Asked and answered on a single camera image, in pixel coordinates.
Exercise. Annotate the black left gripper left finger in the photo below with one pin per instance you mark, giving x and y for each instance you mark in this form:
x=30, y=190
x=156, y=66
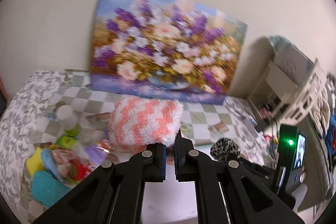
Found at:
x=112, y=193

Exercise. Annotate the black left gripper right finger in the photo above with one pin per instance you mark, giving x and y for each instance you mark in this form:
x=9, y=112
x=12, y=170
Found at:
x=227, y=193

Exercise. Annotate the purple cloth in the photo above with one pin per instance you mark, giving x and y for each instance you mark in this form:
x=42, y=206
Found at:
x=96, y=153

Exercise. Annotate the leopard print scrunchie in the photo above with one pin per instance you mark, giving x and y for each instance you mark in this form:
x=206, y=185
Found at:
x=224, y=150

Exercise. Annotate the pink floral scrunchie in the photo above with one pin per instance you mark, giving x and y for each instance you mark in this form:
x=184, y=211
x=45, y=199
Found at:
x=63, y=158

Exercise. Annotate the light blue cloth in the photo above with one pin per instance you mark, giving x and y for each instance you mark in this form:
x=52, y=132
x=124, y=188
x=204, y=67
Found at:
x=50, y=164

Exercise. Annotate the pink white fluffy cloth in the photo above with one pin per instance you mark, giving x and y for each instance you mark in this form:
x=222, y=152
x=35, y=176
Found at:
x=137, y=122

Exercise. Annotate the yellow sponge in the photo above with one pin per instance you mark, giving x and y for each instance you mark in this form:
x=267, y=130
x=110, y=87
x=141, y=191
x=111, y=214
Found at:
x=35, y=163

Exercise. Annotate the teal plastic container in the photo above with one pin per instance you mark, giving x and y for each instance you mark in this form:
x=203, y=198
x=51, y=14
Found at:
x=46, y=189

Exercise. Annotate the small green medicine box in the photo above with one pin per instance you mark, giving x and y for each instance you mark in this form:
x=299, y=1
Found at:
x=67, y=142

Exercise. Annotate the white shelf unit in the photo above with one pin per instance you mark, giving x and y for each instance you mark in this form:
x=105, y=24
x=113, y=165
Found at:
x=288, y=87

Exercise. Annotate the white green pill bottle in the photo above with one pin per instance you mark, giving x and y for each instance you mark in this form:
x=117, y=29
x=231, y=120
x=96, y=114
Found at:
x=68, y=120

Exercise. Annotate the grey floral cloth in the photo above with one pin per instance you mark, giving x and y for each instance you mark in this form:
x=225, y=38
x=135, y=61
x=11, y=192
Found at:
x=18, y=125

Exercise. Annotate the floral canvas painting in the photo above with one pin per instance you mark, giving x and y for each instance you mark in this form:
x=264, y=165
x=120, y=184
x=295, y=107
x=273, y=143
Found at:
x=168, y=49

